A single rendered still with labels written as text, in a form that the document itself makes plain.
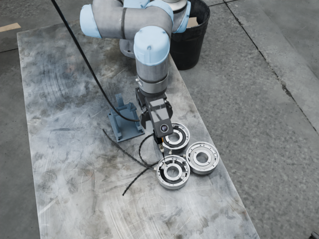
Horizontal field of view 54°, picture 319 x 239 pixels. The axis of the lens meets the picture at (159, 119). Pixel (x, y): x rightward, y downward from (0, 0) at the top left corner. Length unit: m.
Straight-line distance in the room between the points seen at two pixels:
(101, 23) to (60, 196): 0.55
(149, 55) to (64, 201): 0.56
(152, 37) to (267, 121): 1.60
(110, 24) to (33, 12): 2.30
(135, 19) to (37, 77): 0.67
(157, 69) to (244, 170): 1.36
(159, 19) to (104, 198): 0.56
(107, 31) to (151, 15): 0.11
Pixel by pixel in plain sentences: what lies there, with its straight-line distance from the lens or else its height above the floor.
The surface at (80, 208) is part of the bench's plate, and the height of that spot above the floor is 0.80.
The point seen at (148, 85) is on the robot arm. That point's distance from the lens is 0.74.
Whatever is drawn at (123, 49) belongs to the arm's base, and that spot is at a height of 0.83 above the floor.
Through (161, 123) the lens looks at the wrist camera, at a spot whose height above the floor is 1.07.
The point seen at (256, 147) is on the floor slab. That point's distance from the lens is 2.06.
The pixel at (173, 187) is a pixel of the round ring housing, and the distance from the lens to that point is 0.97.
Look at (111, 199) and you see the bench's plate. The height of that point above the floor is 0.80.
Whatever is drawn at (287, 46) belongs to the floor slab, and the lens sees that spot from 2.70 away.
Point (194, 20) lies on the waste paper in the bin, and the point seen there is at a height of 0.36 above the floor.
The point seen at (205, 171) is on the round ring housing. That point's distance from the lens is 0.99.
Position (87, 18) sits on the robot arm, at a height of 1.26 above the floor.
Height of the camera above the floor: 1.74
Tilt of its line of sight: 57 degrees down
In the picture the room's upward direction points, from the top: 1 degrees counter-clockwise
